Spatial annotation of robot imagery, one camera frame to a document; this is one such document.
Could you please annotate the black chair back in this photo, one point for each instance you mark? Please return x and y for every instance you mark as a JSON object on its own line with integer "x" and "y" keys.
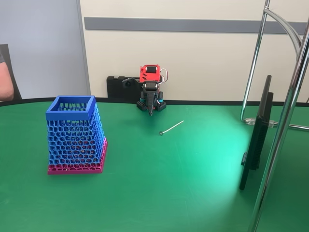
{"x": 13, "y": 77}

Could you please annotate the black plastic tool case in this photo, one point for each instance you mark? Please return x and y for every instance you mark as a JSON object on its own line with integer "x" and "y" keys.
{"x": 116, "y": 88}

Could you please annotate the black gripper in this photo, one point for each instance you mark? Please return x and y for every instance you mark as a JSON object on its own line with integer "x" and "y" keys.
{"x": 150, "y": 94}

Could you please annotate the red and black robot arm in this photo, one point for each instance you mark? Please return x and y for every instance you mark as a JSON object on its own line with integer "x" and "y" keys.
{"x": 149, "y": 76}

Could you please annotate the blue and pink lattice basket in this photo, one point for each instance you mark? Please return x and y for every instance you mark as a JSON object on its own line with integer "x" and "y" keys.
{"x": 70, "y": 115}

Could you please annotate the grey wall rail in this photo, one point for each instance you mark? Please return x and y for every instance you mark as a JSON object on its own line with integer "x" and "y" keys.
{"x": 193, "y": 24}

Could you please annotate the thick chrome pole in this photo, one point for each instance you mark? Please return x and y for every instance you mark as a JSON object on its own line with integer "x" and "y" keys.
{"x": 276, "y": 145}

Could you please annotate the thin chrome tube frame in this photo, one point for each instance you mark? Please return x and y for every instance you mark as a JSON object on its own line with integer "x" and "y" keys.
{"x": 254, "y": 60}

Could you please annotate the clear plastic clip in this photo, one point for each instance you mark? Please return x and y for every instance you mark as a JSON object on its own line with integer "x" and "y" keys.
{"x": 250, "y": 120}

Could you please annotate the green table cloth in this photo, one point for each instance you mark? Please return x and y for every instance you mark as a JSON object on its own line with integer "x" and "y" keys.
{"x": 169, "y": 183}

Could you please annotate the thin white stick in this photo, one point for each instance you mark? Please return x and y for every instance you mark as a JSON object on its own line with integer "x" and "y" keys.
{"x": 172, "y": 126}

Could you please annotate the person's bare forearm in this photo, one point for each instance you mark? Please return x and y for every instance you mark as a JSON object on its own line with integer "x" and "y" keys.
{"x": 6, "y": 82}

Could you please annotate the black monitor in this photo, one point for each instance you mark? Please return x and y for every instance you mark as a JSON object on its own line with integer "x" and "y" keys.
{"x": 258, "y": 140}

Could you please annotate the small black camera module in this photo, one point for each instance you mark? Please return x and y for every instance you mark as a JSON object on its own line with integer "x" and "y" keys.
{"x": 129, "y": 83}

